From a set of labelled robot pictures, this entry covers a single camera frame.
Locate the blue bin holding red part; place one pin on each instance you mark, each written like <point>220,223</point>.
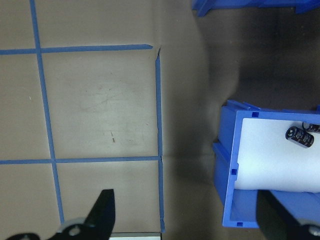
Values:
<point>202,7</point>

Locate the black cylindrical capacitor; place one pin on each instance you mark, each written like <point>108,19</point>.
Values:
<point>300,138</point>
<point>312,127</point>

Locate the blue bin holding capacitors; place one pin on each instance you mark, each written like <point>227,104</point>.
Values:
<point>228,195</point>

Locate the white foam sheet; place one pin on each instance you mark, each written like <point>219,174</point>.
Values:
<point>265,162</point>

